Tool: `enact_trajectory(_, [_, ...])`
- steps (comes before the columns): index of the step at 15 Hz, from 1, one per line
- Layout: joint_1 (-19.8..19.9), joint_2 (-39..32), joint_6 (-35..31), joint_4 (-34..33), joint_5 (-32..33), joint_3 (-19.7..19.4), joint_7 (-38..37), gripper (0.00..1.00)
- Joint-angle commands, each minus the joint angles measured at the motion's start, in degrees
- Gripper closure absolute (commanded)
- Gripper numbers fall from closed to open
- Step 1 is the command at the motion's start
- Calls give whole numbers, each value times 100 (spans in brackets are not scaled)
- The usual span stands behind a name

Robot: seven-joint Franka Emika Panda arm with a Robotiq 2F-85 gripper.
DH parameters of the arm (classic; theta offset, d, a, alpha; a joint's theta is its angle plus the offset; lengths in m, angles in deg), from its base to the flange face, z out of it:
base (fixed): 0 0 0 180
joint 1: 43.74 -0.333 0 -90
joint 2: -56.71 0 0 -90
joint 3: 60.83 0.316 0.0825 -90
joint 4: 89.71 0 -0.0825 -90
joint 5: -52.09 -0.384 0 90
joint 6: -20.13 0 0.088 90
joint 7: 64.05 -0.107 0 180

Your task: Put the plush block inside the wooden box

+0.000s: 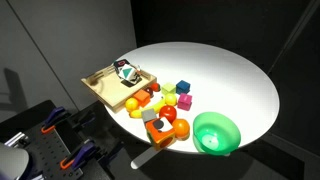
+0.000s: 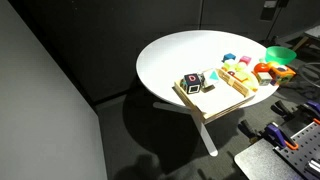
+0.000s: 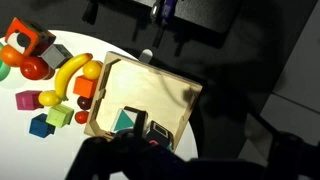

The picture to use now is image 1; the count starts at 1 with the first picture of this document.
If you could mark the blue cube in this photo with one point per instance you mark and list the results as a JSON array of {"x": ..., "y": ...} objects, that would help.
[{"x": 183, "y": 87}]

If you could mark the aluminium extrusion bar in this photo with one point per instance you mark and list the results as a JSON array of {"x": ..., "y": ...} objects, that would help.
[{"x": 15, "y": 139}]

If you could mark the white plush block teal triangle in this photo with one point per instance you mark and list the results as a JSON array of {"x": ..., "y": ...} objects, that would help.
[{"x": 127, "y": 72}]

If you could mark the toy orange fruit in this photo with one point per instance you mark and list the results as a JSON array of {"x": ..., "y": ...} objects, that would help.
[{"x": 181, "y": 128}]

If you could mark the light green cube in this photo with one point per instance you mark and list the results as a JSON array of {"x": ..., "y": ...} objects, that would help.
[{"x": 168, "y": 88}]

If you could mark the gray cube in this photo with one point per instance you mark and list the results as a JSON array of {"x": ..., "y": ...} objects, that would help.
[{"x": 148, "y": 115}]

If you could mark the orange cube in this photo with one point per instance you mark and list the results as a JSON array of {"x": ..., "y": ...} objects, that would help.
[{"x": 142, "y": 96}]

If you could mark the red toy tomato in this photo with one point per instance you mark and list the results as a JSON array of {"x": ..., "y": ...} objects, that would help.
[{"x": 168, "y": 112}]

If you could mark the yellow toy lemon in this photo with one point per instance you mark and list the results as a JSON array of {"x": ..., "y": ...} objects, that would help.
[{"x": 131, "y": 104}]

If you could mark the dark toy plum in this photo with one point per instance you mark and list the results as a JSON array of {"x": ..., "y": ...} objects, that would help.
[{"x": 150, "y": 91}]

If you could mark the green plastic bowl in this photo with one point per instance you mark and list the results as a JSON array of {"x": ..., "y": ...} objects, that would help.
[{"x": 216, "y": 133}]

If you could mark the black perforated mounting board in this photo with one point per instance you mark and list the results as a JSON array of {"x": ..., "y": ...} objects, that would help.
[{"x": 50, "y": 150}]

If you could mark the small red toy fruit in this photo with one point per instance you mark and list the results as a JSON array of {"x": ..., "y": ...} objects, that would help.
[{"x": 155, "y": 87}]

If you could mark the wooden tray box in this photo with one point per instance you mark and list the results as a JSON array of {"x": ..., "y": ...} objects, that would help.
[{"x": 106, "y": 91}]

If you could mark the orange plush block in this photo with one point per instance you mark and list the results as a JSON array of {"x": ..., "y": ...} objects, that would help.
[{"x": 160, "y": 131}]

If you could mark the magenta cube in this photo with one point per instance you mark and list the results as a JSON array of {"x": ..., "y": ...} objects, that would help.
[{"x": 185, "y": 101}]

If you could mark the yellow toy banana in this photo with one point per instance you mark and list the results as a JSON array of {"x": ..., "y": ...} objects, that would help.
[{"x": 151, "y": 107}]

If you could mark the white table leg base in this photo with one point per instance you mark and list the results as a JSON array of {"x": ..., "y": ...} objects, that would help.
[{"x": 143, "y": 159}]

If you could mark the yellow-green toy fruit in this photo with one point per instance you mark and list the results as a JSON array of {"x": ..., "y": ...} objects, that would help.
[{"x": 170, "y": 99}]

